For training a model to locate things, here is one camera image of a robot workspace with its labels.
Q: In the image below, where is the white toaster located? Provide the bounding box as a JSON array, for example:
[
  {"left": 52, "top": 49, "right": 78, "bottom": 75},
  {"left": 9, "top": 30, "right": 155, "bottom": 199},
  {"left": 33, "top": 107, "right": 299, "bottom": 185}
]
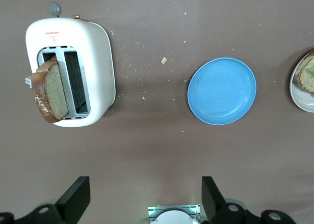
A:
[{"left": 24, "top": 1, "right": 116, "bottom": 128}]

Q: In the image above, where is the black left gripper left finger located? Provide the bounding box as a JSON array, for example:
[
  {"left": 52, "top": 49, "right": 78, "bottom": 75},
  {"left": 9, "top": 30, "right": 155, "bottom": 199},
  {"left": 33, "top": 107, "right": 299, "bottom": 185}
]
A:
[{"left": 0, "top": 176, "right": 91, "bottom": 224}]

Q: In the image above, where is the dark crust bread slice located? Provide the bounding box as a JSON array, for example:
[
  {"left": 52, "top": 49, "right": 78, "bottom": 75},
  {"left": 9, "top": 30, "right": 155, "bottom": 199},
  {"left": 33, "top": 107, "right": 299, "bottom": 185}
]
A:
[{"left": 31, "top": 59, "right": 69, "bottom": 124}]

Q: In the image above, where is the blue plate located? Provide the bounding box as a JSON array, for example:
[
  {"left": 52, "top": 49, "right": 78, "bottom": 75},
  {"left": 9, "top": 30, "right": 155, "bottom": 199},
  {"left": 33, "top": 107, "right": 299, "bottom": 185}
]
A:
[{"left": 187, "top": 57, "right": 257, "bottom": 125}]

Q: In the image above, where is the beige plate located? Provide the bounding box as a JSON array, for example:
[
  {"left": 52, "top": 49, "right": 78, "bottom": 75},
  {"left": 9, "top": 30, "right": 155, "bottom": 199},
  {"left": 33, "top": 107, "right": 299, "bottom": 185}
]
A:
[{"left": 289, "top": 49, "right": 314, "bottom": 113}]

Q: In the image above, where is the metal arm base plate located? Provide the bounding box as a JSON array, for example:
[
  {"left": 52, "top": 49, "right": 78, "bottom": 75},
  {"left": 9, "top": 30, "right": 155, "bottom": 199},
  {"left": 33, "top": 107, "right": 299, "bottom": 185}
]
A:
[{"left": 148, "top": 204, "right": 201, "bottom": 224}]

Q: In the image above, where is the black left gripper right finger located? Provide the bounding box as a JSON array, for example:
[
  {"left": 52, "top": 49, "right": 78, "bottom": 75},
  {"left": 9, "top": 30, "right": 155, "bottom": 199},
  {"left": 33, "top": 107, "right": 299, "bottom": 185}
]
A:
[{"left": 201, "top": 176, "right": 298, "bottom": 224}]

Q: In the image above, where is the light brown bread slice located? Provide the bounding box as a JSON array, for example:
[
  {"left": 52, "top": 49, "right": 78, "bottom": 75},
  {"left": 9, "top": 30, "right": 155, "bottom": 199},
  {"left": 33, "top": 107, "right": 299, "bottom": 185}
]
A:
[{"left": 293, "top": 52, "right": 314, "bottom": 95}]

